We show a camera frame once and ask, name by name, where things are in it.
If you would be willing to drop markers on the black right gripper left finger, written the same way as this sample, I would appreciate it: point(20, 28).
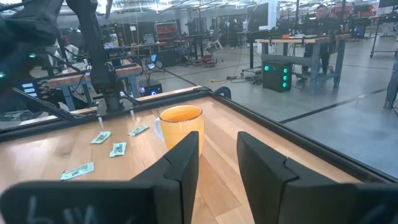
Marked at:
point(161, 193)

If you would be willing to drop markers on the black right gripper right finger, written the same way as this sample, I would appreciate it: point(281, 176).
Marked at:
point(280, 193)

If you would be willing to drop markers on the pale green printed sachet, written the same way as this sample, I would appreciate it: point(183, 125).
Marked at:
point(118, 149)
point(77, 171)
point(138, 130)
point(100, 137)

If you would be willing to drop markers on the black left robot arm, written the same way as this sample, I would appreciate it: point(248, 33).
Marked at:
point(93, 46)

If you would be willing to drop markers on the yellow ceramic mug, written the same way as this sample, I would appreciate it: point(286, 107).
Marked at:
point(180, 130)

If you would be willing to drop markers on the black computer tower green lights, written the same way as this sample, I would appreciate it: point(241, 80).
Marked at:
point(273, 77)

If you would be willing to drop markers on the wooden workbench with blue legs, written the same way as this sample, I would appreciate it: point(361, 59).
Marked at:
point(314, 40)
point(127, 70)

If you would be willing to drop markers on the small red cart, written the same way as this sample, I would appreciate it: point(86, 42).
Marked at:
point(209, 60)

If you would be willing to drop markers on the white chair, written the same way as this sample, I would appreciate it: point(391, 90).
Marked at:
point(214, 42)

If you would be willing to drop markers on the red storage shelving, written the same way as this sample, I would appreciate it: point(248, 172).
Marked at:
point(166, 31)

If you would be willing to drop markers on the black monitor screen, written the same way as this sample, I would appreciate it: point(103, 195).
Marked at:
point(258, 17)

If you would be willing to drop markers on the black rolling stand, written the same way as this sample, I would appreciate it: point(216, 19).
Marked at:
point(384, 20)

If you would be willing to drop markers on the black aluminium table frame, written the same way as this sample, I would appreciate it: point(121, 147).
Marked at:
point(311, 144)

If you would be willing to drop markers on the grey metal post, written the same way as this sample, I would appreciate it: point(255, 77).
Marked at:
point(392, 88)

